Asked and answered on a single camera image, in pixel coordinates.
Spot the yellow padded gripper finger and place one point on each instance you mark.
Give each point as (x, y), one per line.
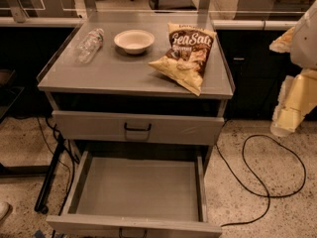
(296, 99)
(283, 43)

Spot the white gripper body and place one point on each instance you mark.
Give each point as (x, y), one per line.
(305, 45)

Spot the brown sea salt chip bag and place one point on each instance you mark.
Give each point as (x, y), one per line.
(186, 59)

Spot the grey drawer cabinet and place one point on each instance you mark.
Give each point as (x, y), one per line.
(116, 82)

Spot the closed upper grey drawer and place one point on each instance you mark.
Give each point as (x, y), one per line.
(125, 127)

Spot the open middle grey drawer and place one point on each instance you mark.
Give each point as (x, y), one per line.
(136, 198)

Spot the white paper bowl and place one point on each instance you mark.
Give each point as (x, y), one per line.
(134, 42)

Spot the clear plastic water bottle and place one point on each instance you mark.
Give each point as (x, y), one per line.
(89, 46)

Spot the white shoe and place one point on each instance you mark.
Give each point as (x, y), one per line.
(4, 209)

